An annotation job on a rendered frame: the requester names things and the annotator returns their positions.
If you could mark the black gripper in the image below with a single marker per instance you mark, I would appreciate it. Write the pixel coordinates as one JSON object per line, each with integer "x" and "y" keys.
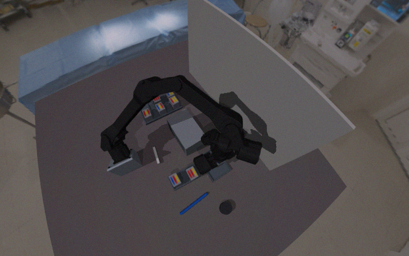
{"x": 207, "y": 162}

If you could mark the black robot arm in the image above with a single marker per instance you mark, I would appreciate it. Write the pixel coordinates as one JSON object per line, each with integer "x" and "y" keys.
{"x": 230, "y": 136}

